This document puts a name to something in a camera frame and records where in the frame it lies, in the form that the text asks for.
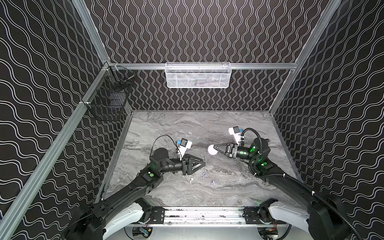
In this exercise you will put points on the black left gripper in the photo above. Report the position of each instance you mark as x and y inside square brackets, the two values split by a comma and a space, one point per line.
[185, 166]

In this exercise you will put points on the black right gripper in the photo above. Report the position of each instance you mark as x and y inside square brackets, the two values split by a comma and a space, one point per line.
[233, 150]

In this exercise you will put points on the white earbud charging case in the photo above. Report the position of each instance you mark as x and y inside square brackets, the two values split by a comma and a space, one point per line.
[211, 150]

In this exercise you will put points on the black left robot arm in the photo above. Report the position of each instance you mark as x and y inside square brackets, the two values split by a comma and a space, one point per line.
[127, 206]

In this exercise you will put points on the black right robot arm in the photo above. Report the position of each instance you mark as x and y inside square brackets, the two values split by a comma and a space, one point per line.
[323, 217]

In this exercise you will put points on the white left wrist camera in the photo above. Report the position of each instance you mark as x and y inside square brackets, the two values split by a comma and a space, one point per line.
[183, 146]

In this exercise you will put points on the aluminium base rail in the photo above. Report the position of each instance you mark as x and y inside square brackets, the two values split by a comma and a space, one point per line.
[199, 217]

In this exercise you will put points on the white wire mesh basket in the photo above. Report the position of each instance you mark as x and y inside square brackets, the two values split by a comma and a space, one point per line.
[198, 78]

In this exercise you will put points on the black wire basket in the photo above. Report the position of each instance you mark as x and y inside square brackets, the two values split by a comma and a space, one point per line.
[108, 102]

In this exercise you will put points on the aluminium frame back bar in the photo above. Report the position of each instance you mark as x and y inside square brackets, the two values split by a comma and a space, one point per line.
[234, 66]

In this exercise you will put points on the aluminium frame post right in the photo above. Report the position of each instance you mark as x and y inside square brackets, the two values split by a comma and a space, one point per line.
[314, 37]

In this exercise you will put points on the aluminium frame post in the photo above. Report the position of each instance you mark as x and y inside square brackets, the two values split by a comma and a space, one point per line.
[52, 60]
[314, 37]

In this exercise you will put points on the aluminium frame post left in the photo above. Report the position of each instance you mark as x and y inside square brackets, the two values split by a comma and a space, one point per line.
[52, 60]

